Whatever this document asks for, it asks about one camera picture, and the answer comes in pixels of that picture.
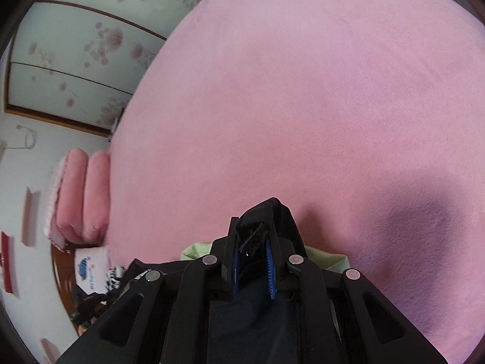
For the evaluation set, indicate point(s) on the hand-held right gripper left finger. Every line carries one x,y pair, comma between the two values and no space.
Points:
235,269

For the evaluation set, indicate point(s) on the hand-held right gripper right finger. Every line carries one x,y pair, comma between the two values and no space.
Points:
271,273

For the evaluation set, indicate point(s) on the green and black jacket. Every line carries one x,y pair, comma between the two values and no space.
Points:
280,220

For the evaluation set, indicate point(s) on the white printed pillow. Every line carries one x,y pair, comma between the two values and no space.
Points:
89,269

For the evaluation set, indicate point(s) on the black and white patterned garment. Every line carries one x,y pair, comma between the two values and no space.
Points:
115,276

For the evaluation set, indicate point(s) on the wooden headboard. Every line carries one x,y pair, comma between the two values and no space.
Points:
62,273

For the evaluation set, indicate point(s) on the plain pink pillow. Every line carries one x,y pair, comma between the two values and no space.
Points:
97,197

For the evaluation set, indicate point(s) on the pink pillow with lace trim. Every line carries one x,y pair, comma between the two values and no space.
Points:
70,197

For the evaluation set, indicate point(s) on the pink bed blanket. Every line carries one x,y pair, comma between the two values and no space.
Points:
303,102

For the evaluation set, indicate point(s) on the floral wardrobe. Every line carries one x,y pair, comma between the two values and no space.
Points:
75,45

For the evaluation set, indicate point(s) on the red wall hanging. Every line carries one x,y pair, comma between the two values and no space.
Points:
7,261

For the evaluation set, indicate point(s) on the pink wall shelf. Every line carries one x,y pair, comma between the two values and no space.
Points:
30,216

